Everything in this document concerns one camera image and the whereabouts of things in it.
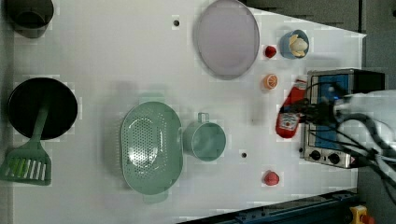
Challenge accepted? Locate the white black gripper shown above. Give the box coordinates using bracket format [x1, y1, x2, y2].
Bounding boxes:
[279, 103, 337, 125]

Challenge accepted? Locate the red ketchup bottle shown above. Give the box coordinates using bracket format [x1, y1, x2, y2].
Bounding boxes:
[276, 76, 307, 139]

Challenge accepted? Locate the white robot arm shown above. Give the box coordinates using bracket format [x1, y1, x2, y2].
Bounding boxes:
[276, 91, 395, 158]

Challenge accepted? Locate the green oval strainer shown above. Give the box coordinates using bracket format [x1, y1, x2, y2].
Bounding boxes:
[120, 93, 183, 203]

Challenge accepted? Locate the black steel toaster oven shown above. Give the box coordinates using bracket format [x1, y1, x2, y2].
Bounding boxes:
[301, 69, 385, 169]

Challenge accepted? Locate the orange slice toy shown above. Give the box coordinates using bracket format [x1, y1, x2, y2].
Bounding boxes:
[262, 74, 278, 90]

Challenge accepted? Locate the peeled banana toy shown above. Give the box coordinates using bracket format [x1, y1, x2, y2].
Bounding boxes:
[289, 35, 308, 57]

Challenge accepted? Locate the red strawberry near bowl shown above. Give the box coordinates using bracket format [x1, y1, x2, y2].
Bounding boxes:
[264, 46, 276, 58]

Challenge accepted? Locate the blue bowl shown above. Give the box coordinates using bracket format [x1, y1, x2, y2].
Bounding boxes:
[279, 30, 309, 59]

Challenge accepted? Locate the red strawberry near oven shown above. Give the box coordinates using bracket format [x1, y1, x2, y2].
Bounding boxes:
[263, 171, 279, 186]

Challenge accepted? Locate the green mug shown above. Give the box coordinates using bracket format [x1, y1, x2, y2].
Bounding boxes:
[183, 112, 226, 161]

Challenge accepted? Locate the lilac round plate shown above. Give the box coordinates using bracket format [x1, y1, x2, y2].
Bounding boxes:
[195, 0, 260, 79]

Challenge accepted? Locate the yellow red clamp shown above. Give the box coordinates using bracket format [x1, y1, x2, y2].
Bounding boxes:
[349, 205, 375, 224]

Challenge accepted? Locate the green slotted spatula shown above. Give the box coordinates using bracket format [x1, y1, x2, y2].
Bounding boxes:
[0, 103, 51, 186]

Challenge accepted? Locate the small black cup holder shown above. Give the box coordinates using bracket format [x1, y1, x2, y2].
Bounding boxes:
[4, 0, 54, 38]

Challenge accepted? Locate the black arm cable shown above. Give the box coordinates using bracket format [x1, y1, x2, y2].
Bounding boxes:
[303, 80, 396, 206]

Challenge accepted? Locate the black frame rail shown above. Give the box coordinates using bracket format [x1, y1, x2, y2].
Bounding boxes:
[178, 190, 360, 224]

